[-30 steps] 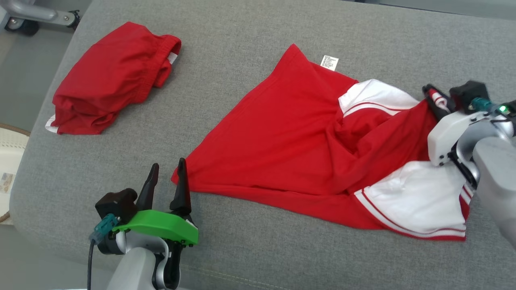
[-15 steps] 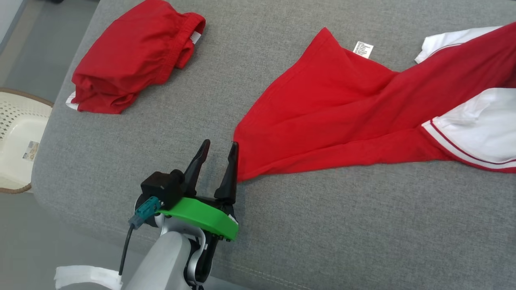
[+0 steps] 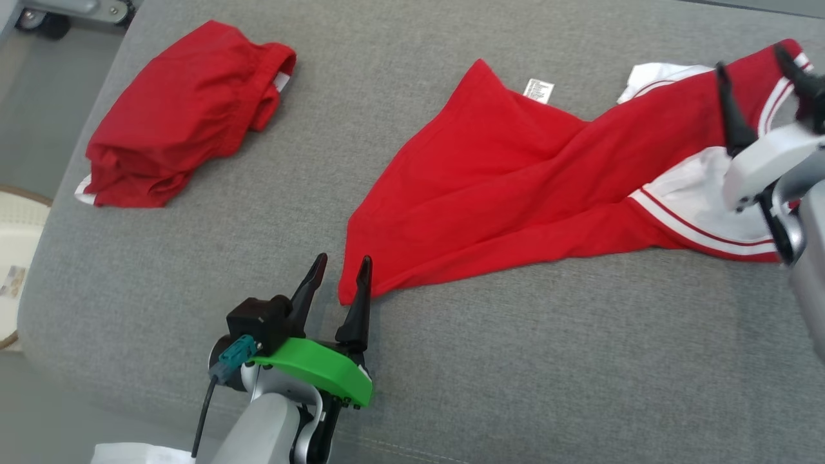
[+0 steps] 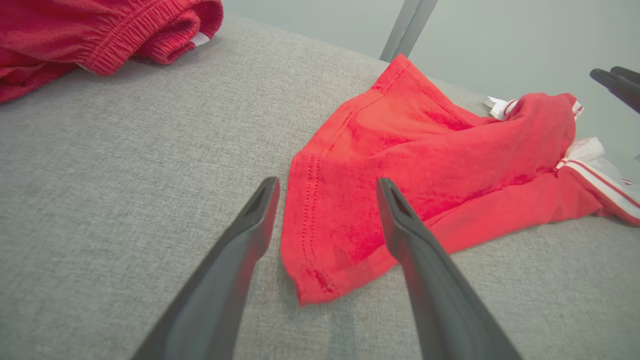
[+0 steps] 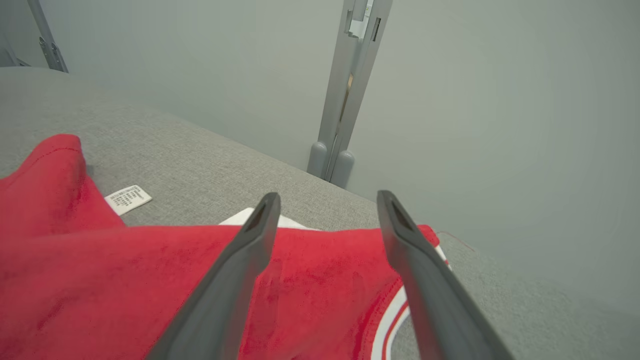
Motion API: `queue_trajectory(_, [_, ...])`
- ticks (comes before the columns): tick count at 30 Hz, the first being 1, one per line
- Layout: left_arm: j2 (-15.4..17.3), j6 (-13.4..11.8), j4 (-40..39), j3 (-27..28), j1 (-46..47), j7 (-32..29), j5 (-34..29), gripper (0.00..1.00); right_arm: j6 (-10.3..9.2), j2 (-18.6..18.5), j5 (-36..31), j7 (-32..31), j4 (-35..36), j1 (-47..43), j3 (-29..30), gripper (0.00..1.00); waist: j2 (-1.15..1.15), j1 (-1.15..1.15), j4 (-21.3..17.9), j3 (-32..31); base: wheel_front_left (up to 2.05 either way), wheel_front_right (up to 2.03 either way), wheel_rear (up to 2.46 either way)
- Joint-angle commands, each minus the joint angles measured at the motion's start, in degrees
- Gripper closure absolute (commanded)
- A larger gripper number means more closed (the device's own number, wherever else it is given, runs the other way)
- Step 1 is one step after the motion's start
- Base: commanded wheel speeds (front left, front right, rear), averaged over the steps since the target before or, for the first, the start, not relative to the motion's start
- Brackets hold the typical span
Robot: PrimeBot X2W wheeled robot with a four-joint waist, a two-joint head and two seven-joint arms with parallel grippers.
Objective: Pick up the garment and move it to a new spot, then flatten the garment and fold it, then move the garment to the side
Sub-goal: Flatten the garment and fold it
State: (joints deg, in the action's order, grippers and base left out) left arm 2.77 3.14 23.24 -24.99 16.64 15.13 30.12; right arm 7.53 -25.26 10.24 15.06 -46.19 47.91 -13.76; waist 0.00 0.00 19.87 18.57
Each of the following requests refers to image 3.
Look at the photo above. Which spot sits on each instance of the red jersey with white sleeves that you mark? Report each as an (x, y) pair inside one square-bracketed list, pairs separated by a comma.
[(490, 193)]

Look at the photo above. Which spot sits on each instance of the white laundry basket, wooden rim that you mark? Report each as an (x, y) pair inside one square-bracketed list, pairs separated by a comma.
[(19, 245)]

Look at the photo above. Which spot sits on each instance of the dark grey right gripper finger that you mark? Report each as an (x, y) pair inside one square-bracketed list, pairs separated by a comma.
[(733, 122), (809, 93)]

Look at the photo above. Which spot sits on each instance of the grey metal wheeled frame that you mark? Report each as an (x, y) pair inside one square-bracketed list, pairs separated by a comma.
[(71, 8)]

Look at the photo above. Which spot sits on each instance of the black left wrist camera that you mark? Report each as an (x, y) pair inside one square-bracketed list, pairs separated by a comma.
[(258, 322)]

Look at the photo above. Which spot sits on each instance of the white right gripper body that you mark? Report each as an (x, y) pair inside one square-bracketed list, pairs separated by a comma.
[(767, 161)]

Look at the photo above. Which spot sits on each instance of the red shorts with white stripe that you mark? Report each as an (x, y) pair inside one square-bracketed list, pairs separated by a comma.
[(174, 109)]

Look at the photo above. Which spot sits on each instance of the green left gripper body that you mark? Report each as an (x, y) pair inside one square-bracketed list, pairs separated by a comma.
[(316, 367)]

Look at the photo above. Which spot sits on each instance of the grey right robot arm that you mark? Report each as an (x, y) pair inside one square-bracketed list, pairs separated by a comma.
[(812, 270)]

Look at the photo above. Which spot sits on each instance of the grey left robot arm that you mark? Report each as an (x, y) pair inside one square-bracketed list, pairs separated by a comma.
[(264, 432)]

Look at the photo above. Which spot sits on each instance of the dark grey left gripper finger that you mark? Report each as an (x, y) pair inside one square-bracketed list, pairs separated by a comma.
[(310, 290), (358, 316)]

